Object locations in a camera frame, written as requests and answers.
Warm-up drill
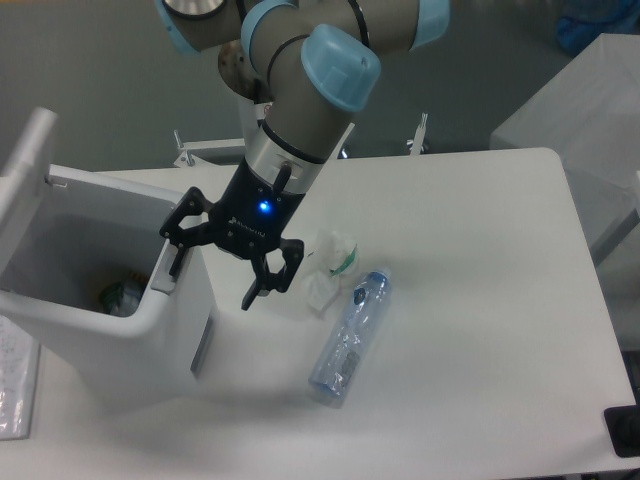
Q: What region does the trash inside bin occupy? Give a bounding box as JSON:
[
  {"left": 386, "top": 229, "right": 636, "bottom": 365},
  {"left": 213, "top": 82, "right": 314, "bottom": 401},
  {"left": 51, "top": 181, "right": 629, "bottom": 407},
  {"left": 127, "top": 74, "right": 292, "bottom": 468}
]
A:
[{"left": 98, "top": 271, "right": 149, "bottom": 317}]

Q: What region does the white push-lid trash can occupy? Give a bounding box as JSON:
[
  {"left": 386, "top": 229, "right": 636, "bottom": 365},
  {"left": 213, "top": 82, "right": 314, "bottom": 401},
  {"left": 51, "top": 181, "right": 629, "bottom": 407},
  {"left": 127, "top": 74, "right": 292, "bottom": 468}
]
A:
[{"left": 1, "top": 108, "right": 216, "bottom": 395}]

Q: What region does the clear plastic water bottle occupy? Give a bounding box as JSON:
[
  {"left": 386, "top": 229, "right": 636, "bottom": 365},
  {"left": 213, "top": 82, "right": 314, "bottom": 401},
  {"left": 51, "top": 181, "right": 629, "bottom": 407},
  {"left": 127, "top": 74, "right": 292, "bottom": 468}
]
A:
[{"left": 308, "top": 267, "right": 392, "bottom": 405}]

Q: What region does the paper sheet in sleeve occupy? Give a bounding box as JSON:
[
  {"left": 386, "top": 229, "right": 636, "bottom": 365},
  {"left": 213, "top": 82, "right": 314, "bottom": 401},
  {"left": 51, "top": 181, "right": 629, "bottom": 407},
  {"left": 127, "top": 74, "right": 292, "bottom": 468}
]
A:
[{"left": 1, "top": 316, "right": 40, "bottom": 441}]

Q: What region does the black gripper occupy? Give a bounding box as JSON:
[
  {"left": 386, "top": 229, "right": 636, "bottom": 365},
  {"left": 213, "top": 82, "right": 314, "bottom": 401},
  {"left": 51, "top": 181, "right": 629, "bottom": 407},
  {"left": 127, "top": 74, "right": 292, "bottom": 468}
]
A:
[{"left": 158, "top": 158, "right": 306, "bottom": 312}]

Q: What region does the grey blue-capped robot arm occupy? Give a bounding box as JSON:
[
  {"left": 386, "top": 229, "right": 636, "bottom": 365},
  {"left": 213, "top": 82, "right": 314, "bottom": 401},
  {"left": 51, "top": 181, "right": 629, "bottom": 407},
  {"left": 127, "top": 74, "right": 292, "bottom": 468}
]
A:
[{"left": 156, "top": 1, "right": 450, "bottom": 307}]

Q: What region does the blue bag in corner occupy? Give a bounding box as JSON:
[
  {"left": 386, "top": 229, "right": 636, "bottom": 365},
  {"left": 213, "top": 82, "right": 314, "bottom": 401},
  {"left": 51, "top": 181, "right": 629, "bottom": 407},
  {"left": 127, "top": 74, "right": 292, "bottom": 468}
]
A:
[{"left": 554, "top": 0, "right": 639, "bottom": 57}]

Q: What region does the black device at table edge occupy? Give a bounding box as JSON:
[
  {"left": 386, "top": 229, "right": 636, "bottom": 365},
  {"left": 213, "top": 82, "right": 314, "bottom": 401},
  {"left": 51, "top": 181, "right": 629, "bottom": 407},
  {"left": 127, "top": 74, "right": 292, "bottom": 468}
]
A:
[{"left": 604, "top": 405, "right": 639, "bottom": 458}]

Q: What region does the white side cabinet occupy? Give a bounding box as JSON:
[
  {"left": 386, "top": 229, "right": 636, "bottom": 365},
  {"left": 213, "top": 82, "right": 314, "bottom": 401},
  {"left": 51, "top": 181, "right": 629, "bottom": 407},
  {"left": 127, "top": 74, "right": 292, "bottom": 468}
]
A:
[{"left": 490, "top": 34, "right": 639, "bottom": 351}]

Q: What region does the crumpled white tissue wrapper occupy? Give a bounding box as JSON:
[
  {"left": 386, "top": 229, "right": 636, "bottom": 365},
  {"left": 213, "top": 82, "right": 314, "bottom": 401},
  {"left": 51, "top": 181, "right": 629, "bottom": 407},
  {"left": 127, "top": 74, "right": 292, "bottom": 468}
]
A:
[{"left": 301, "top": 229, "right": 359, "bottom": 313}]

